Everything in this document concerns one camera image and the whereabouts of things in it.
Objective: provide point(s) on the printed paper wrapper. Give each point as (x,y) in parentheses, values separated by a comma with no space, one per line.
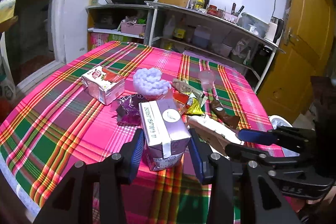
(184,87)

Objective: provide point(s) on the grey kitchen shelf unit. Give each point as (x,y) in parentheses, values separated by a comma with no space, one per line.
(230,44)

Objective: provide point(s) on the blue liquid jug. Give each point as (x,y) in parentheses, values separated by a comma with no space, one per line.
(201,36)

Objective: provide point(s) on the dark soy sauce bottle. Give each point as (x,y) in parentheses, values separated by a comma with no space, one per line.
(206,4)

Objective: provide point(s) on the yellow label bottle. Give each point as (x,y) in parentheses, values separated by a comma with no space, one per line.
(179,31)

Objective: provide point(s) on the brown snack wrapper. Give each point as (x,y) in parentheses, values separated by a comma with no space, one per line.
(231,120)

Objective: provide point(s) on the strawberry milk carton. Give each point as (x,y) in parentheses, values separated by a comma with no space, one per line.
(103,84)

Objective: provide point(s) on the pink knife holder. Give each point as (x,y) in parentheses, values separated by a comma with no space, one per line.
(227,16)

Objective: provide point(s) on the yellow snack wrapper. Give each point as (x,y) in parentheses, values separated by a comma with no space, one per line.
(187,103)

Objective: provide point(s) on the small wooden shelf cabinet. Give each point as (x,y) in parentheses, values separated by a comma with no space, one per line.
(104,23)

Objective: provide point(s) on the yellow wooden door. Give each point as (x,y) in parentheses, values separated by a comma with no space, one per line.
(306,45)

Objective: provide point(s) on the pink plaid tablecloth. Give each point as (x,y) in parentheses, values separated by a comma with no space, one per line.
(58,124)

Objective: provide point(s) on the purple milk carton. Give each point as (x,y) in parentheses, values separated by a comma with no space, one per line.
(166,136)

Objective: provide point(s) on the clear glass bottle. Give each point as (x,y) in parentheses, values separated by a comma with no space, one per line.
(191,4)

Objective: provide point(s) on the purple snack wrapper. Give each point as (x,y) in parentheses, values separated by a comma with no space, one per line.
(127,109)

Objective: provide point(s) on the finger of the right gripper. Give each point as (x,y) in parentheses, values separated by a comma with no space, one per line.
(243,153)
(279,136)

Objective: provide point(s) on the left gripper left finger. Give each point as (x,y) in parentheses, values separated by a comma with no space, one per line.
(131,157)

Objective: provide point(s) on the white cardboard piece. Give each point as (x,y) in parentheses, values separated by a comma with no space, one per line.
(216,134)

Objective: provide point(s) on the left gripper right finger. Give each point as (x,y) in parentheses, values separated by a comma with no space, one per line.
(205,166)

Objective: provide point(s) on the pink plastic basket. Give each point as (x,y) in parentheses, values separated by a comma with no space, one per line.
(132,28)

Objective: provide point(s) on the clear plastic cup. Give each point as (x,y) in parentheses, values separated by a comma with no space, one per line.
(207,79)

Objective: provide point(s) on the red lidded jar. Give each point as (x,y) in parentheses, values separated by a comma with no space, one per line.
(212,10)

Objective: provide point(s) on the green oil bottle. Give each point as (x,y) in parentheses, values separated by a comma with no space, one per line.
(199,4)

